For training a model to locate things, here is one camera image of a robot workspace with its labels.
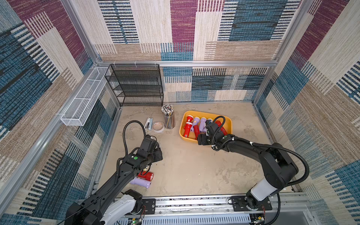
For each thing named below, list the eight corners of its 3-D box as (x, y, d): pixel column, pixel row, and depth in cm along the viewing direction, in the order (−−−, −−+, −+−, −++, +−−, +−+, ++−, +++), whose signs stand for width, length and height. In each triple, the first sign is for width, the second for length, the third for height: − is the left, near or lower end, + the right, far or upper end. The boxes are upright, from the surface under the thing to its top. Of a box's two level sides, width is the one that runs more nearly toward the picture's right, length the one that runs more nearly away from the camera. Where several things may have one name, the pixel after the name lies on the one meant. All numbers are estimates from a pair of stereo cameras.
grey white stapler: (144, 130, 106) (143, 128, 104) (146, 119, 112) (146, 117, 110) (152, 130, 106) (151, 128, 104) (153, 119, 112) (153, 117, 110)
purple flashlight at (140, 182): (131, 184, 83) (130, 182, 80) (134, 177, 85) (133, 175, 82) (149, 188, 81) (148, 187, 79) (151, 182, 84) (150, 180, 81)
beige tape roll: (151, 132, 105) (151, 130, 103) (153, 123, 110) (152, 121, 108) (163, 132, 105) (163, 130, 103) (164, 123, 110) (164, 121, 108)
